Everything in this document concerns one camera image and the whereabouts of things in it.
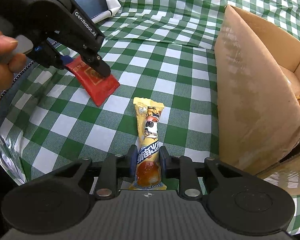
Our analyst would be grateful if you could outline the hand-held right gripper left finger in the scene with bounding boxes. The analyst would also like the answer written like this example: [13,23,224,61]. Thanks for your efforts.
[52,145,138,201]

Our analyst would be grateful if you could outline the brown cardboard box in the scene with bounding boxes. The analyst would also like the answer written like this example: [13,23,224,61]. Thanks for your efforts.
[214,4,300,195]

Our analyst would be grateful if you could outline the white printed cloth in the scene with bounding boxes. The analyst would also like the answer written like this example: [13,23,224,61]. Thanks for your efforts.
[87,0,122,24]

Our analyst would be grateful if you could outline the yellow snack bar packet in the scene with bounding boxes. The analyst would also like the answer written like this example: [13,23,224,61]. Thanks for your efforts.
[128,97,167,190]

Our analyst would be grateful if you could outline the person's left hand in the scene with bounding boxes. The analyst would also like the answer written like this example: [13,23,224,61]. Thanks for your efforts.
[0,17,28,108]

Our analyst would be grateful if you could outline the green checked cloth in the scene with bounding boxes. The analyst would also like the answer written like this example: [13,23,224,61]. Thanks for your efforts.
[0,0,300,235]

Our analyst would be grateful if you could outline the red snack packet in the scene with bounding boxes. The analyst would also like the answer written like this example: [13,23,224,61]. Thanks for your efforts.
[65,56,120,107]

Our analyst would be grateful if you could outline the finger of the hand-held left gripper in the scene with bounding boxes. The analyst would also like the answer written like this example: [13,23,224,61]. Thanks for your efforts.
[34,39,73,70]
[82,50,112,77]

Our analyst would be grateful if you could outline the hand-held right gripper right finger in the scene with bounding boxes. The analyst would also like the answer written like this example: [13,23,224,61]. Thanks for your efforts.
[159,147,243,201]

